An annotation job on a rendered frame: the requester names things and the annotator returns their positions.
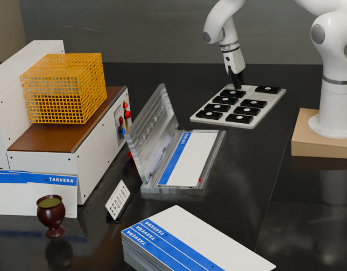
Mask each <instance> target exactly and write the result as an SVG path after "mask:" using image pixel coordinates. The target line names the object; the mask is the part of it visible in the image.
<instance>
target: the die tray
mask: <svg viewBox="0 0 347 271"><path fill-rule="evenodd" d="M228 85H229V84H227V85H226V86H225V87H224V88H223V89H222V90H221V91H220V92H218V93H217V94H216V95H215V96H214V97H213V98H212V99H211V100H210V101H208V102H207V103H206V104H205V105H204V106H203V107H201V108H200V109H199V110H198V111H197V112H196V113H195V114H193V115H192V116H191V117H190V121H191V122H199V123H207V124H215V125H224V126H232V127H241V128H245V129H253V128H254V127H255V126H256V125H257V124H258V123H259V122H260V121H261V120H262V119H263V118H264V117H265V115H266V114H267V113H268V112H269V111H270V109H271V108H273V107H274V106H275V104H276V103H277V102H278V101H279V100H280V99H281V97H282V96H283V95H284V94H285V93H286V89H281V91H279V92H278V93H277V94H268V93H263V92H255V89H256V88H257V87H258V86H251V85H250V86H251V89H250V90H249V91H246V94H245V95H244V96H243V97H242V98H239V101H238V102H237V103H236V104H235V105H231V108H230V110H229V111H228V112H221V113H223V116H222V117H221V118H220V119H219V120H213V119H205V118H197V117H196V116H195V115H196V114H197V113H198V112H199V111H200V110H204V107H205V106H206V105H207V104H208V103H211V104H219V103H213V101H212V100H213V99H214V98H215V97H216V96H220V93H221V92H222V91H223V90H224V89H227V90H236V89H228ZM237 91H245V90H237ZM245 99H252V100H258V101H267V105H266V106H265V107H264V108H263V109H261V108H259V109H261V112H260V113H259V114H258V115H257V116H253V121H252V122H251V123H249V124H244V123H235V122H226V121H225V119H226V117H227V116H228V115H229V114H235V113H233V110H234V109H235V108H236V107H238V106H241V105H240V103H241V102H242V101H243V100H245ZM224 105H228V104H224ZM236 115H240V114H236ZM245 116H250V115H245Z"/></svg>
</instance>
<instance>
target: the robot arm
mask: <svg viewBox="0 0 347 271"><path fill-rule="evenodd" d="M294 1H295V2H296V3H297V4H298V5H299V6H300V7H302V8H303V9H304V10H306V11H307V12H309V13H311V14H312V15H315V16H317V17H318V18H317V19H316V20H315V21H314V22H313V25H312V27H311V31H310V38H311V41H312V43H313V45H314V46H315V48H316V49H317V51H318V52H319V54H320V55H321V58H322V61H323V74H322V85H321V98H320V109H319V114H318V115H314V116H312V117H311V118H310V119H309V121H308V127H309V128H310V130H311V131H313V132H314V133H316V134H318V135H320V136H323V137H327V138H335V139H345V138H347V55H346V54H344V48H345V46H347V0H294ZM245 2H246V0H220V1H219V2H218V3H217V4H216V5H215V6H214V7H213V8H212V10H211V11H210V13H209V14H208V16H207V19H206V22H205V25H204V28H203V39H204V41H205V42H206V43H208V44H214V43H217V42H218V43H219V47H220V49H221V51H222V53H223V56H224V63H225V68H226V72H227V74H228V75H229V78H230V79H232V81H233V84H234V87H235V89H241V88H242V86H241V85H245V81H244V74H243V69H244V68H245V62H244V58H243V55H242V52H241V50H240V48H239V45H240V44H239V40H238V35H237V31H236V27H235V23H234V20H233V16H232V15H233V14H234V13H236V12H237V11H238V10H239V9H241V8H242V7H243V6H244V4H245ZM234 75H236V76H234Z"/></svg>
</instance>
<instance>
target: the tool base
mask: <svg viewBox="0 0 347 271"><path fill-rule="evenodd" d="M185 132H192V133H193V131H185V130H181V131H180V130H178V127H176V128H175V133H174V134H173V140H172V142H171V144H170V146H169V147H168V145H167V147H166V149H163V150H162V151H163V155H162V156H161V158H160V160H159V161H160V165H159V166H158V168H157V170H156V172H154V171H155V170H154V171H153V173H152V174H150V175H149V176H148V178H149V180H148V182H144V183H143V184H142V186H141V187H140V189H141V193H154V194H177V195H201V196H203V195H204V193H205V191H206V188H207V185H208V183H209V180H210V178H211V175H212V173H213V170H214V168H215V164H216V162H217V159H218V157H219V154H220V152H221V149H222V147H223V144H224V141H225V139H226V131H221V134H220V136H219V139H218V141H217V144H216V146H215V149H214V151H213V154H212V156H211V158H210V161H209V163H208V166H207V168H206V171H205V173H204V176H203V178H202V181H201V182H198V183H197V186H169V185H157V184H158V182H159V180H160V178H161V176H162V174H163V172H164V170H165V168H166V166H167V164H168V162H169V160H170V159H171V157H172V155H173V153H174V151H175V149H176V147H177V145H178V143H179V141H180V139H181V137H182V135H183V134H184V133H185ZM158 186H159V187H158ZM190 187H192V188H190Z"/></svg>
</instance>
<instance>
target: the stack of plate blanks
mask: <svg viewBox="0 0 347 271"><path fill-rule="evenodd" d="M121 235H122V244H123V250H124V251H123V253H124V261H125V262H127V263H128V264H129V265H130V266H132V267H133V268H134V269H135V270H137V271H190V270H188V269H187V268H186V267H184V266H183V265H182V264H180V263H178V262H177V261H176V260H174V259H173V258H172V257H170V256H169V255H168V254H166V253H165V252H163V251H162V250H161V249H159V248H157V247H156V246H155V245H154V244H152V243H151V242H149V241H148V240H147V239H145V238H144V237H142V236H141V235H140V234H138V233H137V232H136V231H134V230H133V229H131V228H130V227H129V228H127V229H124V230H122V231H121Z"/></svg>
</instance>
